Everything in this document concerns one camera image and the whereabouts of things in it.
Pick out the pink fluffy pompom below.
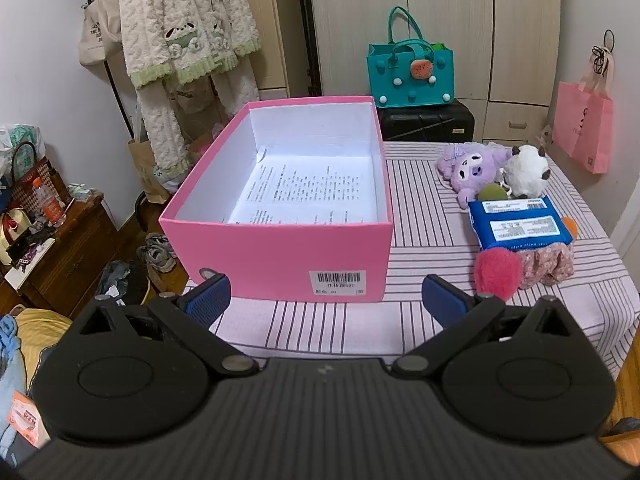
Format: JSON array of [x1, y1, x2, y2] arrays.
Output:
[[474, 247, 523, 302]]

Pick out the blue wet wipes pack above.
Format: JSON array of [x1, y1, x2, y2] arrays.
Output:
[[469, 196, 574, 252]]

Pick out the pink floral scrunchie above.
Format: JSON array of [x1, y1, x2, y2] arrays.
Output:
[[516, 243, 575, 289]]

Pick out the green soft ball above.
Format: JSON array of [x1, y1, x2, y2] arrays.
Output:
[[476, 182, 509, 202]]

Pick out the purple plush toy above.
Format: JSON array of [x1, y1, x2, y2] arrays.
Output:
[[436, 142, 512, 209]]

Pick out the orange soft ball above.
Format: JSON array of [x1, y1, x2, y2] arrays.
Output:
[[562, 217, 578, 240]]

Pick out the white brown plush cat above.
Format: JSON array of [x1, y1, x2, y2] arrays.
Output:
[[502, 144, 551, 200]]

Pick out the grey sneakers pair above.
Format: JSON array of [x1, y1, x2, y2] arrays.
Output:
[[137, 232, 177, 274]]

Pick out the pink cardboard box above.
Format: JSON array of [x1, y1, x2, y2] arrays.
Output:
[[160, 96, 394, 302]]

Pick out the wooden side cabinet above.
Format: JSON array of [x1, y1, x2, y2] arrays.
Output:
[[1, 193, 119, 318]]

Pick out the printed paper sheet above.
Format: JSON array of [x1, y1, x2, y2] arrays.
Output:
[[228, 155, 378, 226]]

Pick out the brown paper bag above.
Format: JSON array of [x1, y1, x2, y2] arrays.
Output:
[[128, 140, 170, 205]]

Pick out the black suitcase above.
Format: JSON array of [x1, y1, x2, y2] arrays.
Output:
[[378, 100, 475, 143]]

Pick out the pink paper shopping bag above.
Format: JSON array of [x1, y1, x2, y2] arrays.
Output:
[[552, 46, 615, 174]]

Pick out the teal felt tote bag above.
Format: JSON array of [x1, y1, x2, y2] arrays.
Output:
[[367, 6, 456, 108]]

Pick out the cream knit cardigan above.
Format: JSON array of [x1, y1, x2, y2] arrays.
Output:
[[119, 0, 262, 192]]

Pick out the beige canvas tote bag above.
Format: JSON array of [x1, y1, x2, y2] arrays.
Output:
[[78, 0, 122, 67]]

